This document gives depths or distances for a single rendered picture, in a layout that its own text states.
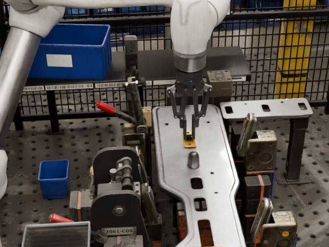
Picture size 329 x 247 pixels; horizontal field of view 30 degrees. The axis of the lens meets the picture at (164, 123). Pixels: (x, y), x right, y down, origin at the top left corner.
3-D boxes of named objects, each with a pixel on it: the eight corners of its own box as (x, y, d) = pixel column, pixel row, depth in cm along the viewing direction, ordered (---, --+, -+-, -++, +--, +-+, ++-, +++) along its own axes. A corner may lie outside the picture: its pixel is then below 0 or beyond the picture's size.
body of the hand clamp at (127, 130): (148, 223, 198) (145, 133, 178) (127, 224, 197) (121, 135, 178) (148, 210, 203) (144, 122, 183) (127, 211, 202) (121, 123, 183)
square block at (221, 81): (228, 167, 221) (233, 81, 201) (206, 169, 221) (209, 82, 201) (225, 154, 228) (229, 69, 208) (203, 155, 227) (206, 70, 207)
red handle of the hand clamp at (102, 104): (146, 127, 178) (98, 104, 173) (142, 133, 179) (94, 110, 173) (145, 119, 181) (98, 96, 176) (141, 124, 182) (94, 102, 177)
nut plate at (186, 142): (197, 147, 181) (197, 143, 180) (183, 147, 180) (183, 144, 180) (193, 131, 188) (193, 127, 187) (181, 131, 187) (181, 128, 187)
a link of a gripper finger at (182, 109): (188, 88, 172) (183, 87, 172) (184, 121, 178) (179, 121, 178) (187, 81, 175) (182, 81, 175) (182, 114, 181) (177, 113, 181)
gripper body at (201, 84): (203, 59, 174) (202, 87, 179) (173, 60, 173) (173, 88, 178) (206, 72, 167) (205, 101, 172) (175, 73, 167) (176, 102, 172)
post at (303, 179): (309, 183, 213) (319, 113, 197) (278, 185, 213) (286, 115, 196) (304, 172, 218) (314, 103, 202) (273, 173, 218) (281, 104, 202)
